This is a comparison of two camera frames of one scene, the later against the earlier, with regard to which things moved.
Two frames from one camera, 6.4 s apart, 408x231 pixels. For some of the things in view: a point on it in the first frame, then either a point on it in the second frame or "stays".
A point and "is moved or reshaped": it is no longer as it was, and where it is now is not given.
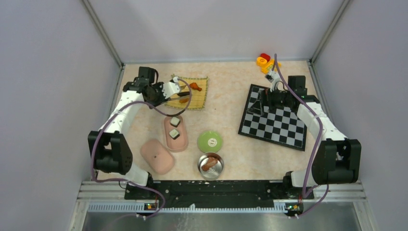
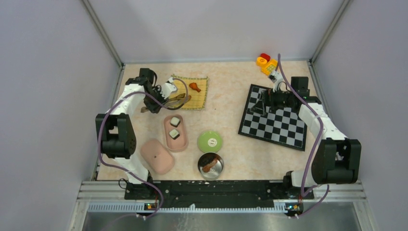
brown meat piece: x=211 y=161 stays
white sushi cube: x=175 y=121 stays
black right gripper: x=257 y=108 stays
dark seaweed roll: x=183 y=94 is moved or reshaped
